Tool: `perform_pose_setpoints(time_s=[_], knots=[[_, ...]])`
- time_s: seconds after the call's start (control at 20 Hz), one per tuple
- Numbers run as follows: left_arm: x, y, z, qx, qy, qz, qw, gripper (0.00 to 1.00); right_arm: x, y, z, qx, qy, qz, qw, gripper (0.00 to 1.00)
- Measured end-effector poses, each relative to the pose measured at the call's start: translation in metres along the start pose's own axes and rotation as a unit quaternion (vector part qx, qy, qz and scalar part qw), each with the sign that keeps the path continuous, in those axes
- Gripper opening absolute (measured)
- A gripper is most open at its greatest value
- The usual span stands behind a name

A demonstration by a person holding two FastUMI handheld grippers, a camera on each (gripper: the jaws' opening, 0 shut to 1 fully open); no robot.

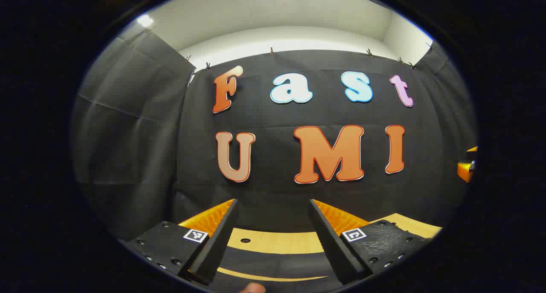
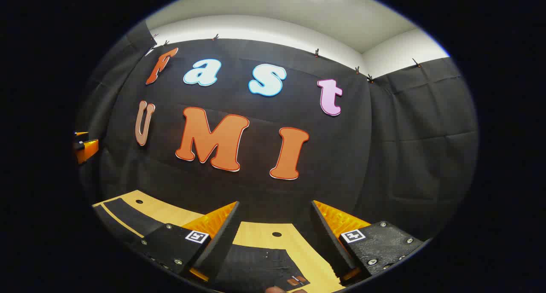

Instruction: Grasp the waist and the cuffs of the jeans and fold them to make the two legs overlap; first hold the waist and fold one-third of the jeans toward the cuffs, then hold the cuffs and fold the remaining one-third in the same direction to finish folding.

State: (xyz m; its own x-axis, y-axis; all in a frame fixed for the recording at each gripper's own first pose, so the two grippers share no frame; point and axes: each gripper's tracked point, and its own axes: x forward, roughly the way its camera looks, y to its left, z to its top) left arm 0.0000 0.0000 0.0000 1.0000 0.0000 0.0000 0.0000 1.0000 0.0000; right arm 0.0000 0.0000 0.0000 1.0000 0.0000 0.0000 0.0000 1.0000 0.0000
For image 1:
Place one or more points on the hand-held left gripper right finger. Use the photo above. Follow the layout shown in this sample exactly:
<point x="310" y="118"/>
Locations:
<point x="335" y="246"/>

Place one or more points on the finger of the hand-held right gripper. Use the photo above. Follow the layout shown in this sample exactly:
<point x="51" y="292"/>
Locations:
<point x="465" y="171"/>
<point x="472" y="149"/>

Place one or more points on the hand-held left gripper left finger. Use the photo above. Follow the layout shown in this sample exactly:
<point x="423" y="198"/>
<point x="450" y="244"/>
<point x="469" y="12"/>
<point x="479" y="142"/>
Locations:
<point x="215" y="242"/>

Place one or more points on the dark blue jeans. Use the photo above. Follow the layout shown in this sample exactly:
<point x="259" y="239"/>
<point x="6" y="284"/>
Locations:
<point x="277" y="262"/>

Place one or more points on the ceiling light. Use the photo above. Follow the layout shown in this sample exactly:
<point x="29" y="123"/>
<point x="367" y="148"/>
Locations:
<point x="145" y="20"/>

